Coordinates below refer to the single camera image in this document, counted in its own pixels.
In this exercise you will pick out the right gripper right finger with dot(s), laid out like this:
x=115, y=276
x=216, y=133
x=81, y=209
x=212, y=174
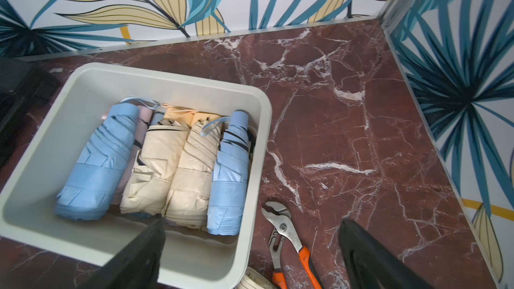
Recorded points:
x=369, y=264

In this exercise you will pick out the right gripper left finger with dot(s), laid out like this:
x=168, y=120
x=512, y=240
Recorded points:
x=137, y=264

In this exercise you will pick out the black plastic tool case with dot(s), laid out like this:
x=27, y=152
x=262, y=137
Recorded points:
x=22, y=85

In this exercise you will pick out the beige black strap umbrella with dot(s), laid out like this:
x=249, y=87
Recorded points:
x=254, y=280

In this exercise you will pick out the pink umbrella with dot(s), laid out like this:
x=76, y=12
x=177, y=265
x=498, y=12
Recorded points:
x=145, y=115

